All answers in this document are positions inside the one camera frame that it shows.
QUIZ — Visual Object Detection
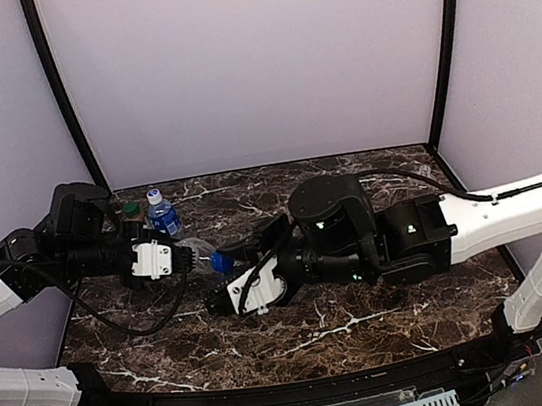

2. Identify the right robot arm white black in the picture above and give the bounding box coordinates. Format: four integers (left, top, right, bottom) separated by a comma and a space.
204, 174, 542, 341

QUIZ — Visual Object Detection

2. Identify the black left corner frame post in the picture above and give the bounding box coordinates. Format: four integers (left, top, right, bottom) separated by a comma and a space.
18, 0, 111, 192

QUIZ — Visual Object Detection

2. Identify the Pepsi bottle blue label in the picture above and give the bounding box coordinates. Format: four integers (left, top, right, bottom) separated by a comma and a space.
177, 237, 234, 276

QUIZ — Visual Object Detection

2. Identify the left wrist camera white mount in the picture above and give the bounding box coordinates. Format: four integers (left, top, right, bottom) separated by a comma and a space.
131, 240, 173, 280

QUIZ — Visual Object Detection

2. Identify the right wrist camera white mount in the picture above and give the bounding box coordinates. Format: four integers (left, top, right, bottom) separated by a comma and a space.
226, 256, 287, 315

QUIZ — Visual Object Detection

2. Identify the black front table rail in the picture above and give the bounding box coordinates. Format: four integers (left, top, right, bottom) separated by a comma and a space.
68, 308, 542, 406

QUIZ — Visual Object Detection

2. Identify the Starbucks coffee bottle green cap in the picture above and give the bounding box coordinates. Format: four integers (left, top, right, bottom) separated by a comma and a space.
122, 201, 146, 225

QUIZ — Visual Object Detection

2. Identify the black left camera cable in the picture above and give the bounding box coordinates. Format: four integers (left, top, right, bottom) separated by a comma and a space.
0, 230, 197, 355

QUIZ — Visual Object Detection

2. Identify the Pocari Sweat bottle white cap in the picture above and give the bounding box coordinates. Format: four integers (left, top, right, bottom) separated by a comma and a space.
143, 185, 185, 244

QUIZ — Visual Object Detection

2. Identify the blue Pepsi bottle cap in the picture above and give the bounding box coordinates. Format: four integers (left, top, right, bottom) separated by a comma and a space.
209, 251, 234, 274

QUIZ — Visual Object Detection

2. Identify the black corner frame post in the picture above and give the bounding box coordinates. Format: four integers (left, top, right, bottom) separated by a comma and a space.
426, 0, 458, 156
18, 0, 111, 192

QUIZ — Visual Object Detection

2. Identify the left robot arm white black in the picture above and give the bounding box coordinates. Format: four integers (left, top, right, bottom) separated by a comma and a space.
0, 182, 194, 406

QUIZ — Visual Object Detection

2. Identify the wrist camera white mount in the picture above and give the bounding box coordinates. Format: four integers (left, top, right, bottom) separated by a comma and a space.
131, 240, 173, 280
226, 256, 287, 315

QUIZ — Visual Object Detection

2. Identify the black right corner frame post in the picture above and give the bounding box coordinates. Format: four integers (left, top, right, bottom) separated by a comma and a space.
426, 0, 458, 156

